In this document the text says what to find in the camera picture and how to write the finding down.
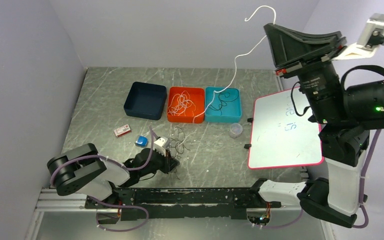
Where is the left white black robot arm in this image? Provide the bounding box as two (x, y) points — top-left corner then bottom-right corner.
(46, 143), (180, 208)

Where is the black whiteboard clip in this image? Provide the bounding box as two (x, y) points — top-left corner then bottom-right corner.
(244, 144), (252, 150)

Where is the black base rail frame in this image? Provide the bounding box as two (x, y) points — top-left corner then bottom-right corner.
(84, 184), (282, 221)

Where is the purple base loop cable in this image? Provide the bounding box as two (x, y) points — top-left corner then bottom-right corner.
(85, 197), (150, 232)

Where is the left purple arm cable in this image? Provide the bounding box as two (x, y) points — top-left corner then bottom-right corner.
(49, 125), (160, 188)

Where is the black thin cable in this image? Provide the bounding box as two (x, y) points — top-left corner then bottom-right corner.
(206, 88), (239, 117)

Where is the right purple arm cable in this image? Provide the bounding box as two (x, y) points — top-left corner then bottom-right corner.
(352, 36), (384, 229)

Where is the clear small round container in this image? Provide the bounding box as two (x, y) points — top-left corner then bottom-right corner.
(229, 123), (243, 139)

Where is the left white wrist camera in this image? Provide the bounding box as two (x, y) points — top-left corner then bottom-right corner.
(152, 136), (171, 157)

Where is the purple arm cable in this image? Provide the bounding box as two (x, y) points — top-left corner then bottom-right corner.
(352, 36), (384, 229)
(49, 125), (160, 188)

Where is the pink framed whiteboard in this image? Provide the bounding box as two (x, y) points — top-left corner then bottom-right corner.
(248, 88), (324, 170)

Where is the dark navy square bin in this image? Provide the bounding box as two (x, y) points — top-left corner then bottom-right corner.
(123, 81), (168, 121)

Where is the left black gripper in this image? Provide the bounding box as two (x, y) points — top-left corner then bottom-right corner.
(139, 146), (180, 177)

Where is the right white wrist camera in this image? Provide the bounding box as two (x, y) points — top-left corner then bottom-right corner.
(332, 13), (384, 61)

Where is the teal square bin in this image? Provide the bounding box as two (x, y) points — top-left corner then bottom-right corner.
(204, 88), (242, 124)

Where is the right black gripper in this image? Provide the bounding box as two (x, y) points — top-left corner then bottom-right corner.
(263, 21), (346, 124)

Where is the thin cable pile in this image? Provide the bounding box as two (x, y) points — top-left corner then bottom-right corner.
(167, 125), (190, 180)

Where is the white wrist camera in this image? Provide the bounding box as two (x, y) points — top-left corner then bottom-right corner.
(152, 136), (171, 157)
(332, 13), (384, 61)

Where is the orange square bin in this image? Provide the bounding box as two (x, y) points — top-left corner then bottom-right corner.
(167, 86), (205, 124)

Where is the red white small box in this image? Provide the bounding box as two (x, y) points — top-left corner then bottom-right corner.
(113, 124), (132, 138)

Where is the small blue object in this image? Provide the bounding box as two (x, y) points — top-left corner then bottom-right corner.
(134, 135), (149, 148)

